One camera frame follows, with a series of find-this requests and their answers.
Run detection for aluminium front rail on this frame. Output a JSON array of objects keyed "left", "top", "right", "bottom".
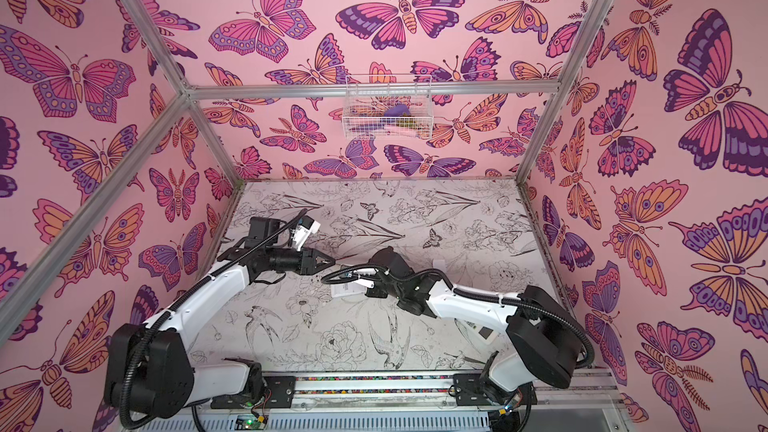
[{"left": 176, "top": 369, "right": 628, "bottom": 423}]

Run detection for green circuit board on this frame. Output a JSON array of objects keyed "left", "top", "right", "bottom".
[{"left": 235, "top": 415, "right": 267, "bottom": 431}]

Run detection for white remote control green buttons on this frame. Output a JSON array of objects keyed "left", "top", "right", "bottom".
[{"left": 331, "top": 280, "right": 373, "bottom": 298}]

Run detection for white wire basket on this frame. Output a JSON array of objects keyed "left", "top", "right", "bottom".
[{"left": 340, "top": 74, "right": 434, "bottom": 141}]

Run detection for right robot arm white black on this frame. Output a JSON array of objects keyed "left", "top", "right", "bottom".
[{"left": 348, "top": 247, "right": 595, "bottom": 404}]

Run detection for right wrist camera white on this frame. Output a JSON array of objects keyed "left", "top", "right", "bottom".
[{"left": 338, "top": 268, "right": 376, "bottom": 288}]

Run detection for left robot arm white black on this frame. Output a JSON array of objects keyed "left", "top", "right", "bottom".
[{"left": 103, "top": 210, "right": 335, "bottom": 430}]

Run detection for white remote control with display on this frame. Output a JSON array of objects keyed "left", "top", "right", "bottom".
[{"left": 456, "top": 319, "right": 499, "bottom": 346}]

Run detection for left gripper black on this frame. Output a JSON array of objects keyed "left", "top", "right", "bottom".
[{"left": 264, "top": 246, "right": 335, "bottom": 278}]

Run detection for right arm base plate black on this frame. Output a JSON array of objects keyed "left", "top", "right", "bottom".
[{"left": 448, "top": 372, "right": 526, "bottom": 409}]

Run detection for purple item in basket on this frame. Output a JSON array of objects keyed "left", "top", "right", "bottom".
[{"left": 382, "top": 103, "right": 411, "bottom": 123}]

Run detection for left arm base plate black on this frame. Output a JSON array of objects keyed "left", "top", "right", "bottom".
[{"left": 210, "top": 376, "right": 297, "bottom": 410}]

